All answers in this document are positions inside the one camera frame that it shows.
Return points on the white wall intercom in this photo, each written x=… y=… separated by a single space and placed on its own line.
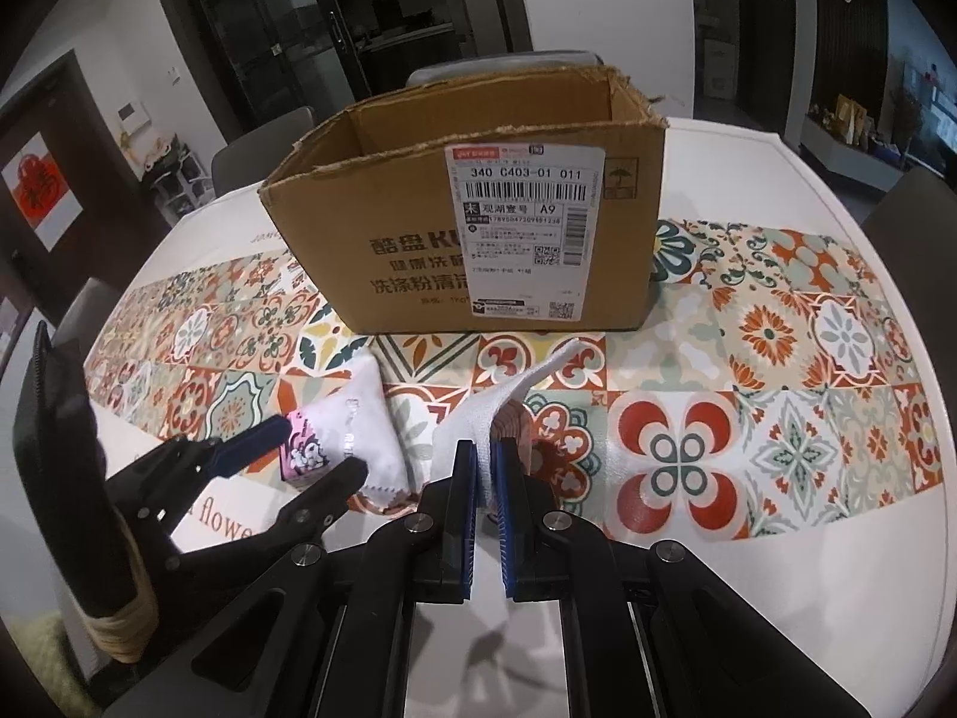
x=134 y=118

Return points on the person's left forearm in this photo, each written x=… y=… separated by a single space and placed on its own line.
x=48 y=669

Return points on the white sock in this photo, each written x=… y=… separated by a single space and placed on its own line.
x=486 y=408

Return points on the white pink tissue packet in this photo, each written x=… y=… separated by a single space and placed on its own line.
x=359 y=426

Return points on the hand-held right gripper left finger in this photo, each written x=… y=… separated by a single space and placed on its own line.
x=467 y=516

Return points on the brown cardboard box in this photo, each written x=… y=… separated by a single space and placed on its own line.
x=396 y=239

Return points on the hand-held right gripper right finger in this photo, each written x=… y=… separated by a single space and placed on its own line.
x=508 y=523

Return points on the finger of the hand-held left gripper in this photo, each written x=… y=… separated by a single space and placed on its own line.
x=250 y=449
x=321 y=497

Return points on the sliding glass door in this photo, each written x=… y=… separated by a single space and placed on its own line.
x=299 y=22

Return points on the grey dining chair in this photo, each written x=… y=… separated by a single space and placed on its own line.
x=508 y=63
x=258 y=149
x=86 y=314
x=912 y=217

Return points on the white shoe rack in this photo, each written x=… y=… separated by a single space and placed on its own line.
x=179 y=179

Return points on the red white door poster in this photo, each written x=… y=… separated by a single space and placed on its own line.
x=37 y=191

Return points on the white sideboard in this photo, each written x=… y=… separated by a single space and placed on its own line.
x=852 y=153

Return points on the stacked white boxes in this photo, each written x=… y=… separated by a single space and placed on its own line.
x=714 y=71

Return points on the dark brown door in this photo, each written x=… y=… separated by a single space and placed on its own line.
x=97 y=202

